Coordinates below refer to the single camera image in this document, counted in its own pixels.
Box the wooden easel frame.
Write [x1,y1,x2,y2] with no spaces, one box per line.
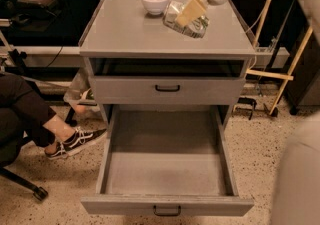
[245,0,314,117]

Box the black office chair base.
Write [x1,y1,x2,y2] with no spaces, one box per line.
[0,167,48,201]

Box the black drawer handle middle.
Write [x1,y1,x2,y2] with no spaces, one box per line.
[155,85,180,92]

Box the clear plastic bag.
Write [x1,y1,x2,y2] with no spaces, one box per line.
[63,68,101,119]

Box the grey drawer cabinet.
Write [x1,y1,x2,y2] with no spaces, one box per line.
[80,0,254,122]

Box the black drawer handle bottom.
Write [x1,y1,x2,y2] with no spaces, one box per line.
[153,205,181,217]

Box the seated person in black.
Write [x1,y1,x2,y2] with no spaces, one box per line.
[0,72,79,167]

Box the black drawer handle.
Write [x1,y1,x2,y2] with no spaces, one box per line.
[155,85,180,92]
[153,205,181,217]

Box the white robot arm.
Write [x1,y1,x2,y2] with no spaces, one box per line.
[176,0,320,225]

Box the closed grey middle drawer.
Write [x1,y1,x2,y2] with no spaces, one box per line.
[89,76,245,105]

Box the black and white sneaker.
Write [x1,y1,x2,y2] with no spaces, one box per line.
[45,127,107,160]

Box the black box on shelf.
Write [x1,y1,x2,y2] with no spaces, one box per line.
[16,0,59,14]

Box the white ceramic bowl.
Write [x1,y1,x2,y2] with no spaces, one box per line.
[141,0,170,15]

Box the open grey bottom drawer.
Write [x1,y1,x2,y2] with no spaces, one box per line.
[81,106,254,216]

